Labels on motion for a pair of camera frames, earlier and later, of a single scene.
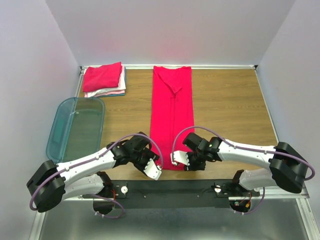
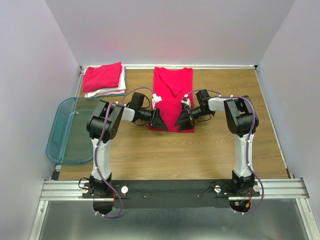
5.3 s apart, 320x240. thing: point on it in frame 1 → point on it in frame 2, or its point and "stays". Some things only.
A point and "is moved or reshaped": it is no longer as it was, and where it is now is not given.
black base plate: x=173 y=193 stays
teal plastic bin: x=77 y=128 stays
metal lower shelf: x=276 y=219 stays
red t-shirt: x=171 y=108 is moved or reshaped
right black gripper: x=192 y=167 → x=183 y=119
